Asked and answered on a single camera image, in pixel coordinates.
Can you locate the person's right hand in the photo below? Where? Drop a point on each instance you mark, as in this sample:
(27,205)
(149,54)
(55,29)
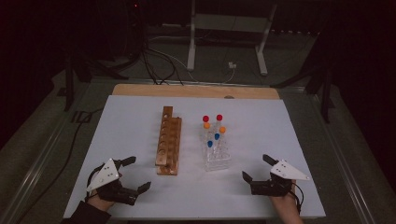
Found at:
(285,205)

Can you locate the orange-capped test tube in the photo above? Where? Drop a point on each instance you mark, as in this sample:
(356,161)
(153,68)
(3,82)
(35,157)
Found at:
(206,125)
(222,129)

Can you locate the blue-capped test tube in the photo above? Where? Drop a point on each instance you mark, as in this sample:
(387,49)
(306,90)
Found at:
(217,136)
(209,143)

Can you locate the white table board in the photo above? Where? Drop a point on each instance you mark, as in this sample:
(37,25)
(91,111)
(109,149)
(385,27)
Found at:
(264,140)

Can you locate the white metal stand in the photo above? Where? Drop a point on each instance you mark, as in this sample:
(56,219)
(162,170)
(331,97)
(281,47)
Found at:
(191,46)

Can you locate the wooden test tube rack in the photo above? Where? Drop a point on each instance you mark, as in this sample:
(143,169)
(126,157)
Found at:
(169,140)

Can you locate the clear plastic test tube rack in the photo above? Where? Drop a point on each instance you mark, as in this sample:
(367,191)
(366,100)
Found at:
(218,161)

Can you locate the black tripod stand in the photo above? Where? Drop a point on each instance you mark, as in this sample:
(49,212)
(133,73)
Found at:
(69,90)
(326,99)

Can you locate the red-capped test tube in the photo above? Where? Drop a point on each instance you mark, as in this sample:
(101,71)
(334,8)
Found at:
(205,118)
(219,117)

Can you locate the metal frame rail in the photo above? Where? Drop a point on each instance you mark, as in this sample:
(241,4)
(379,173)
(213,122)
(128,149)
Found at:
(34,174)
(342,165)

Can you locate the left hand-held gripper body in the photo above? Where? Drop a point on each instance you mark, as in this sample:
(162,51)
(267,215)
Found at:
(106,177)

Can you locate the person's left hand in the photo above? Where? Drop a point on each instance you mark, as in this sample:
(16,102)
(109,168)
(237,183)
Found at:
(101,203)

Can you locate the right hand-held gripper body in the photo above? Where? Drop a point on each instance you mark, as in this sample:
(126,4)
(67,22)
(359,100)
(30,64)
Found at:
(286,171)

